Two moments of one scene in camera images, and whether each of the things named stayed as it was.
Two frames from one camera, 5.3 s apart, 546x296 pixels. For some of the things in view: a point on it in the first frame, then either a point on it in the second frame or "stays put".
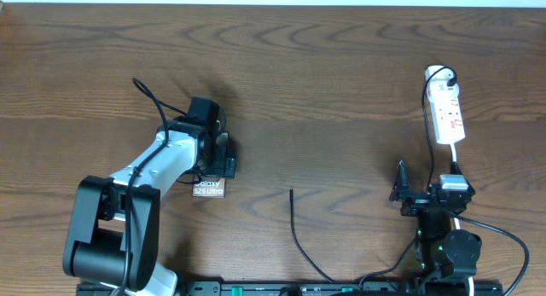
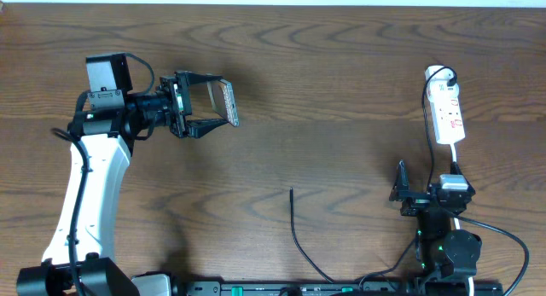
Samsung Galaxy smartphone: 209,188 -> 223,101
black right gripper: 418,201 stays put
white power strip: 443,89 stays put
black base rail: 320,288 stays put
